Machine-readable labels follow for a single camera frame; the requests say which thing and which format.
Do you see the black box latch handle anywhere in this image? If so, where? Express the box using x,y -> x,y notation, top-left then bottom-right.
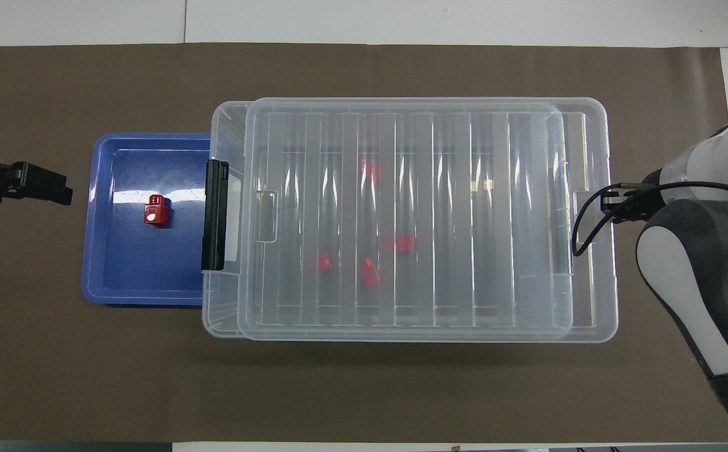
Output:
201,159 -> 230,272

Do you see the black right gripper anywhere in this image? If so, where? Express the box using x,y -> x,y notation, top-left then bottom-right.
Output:
601,185 -> 663,225

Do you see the clear ribbed box lid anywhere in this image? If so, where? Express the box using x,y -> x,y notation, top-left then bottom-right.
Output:
237,96 -> 619,343

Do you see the clear plastic storage box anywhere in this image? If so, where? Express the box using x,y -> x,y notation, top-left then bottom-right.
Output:
202,99 -> 575,340

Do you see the blue plastic tray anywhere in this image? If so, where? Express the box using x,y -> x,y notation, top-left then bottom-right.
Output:
81,132 -> 214,306

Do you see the brown table mat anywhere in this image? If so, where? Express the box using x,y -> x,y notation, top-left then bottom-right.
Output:
0,43 -> 728,443

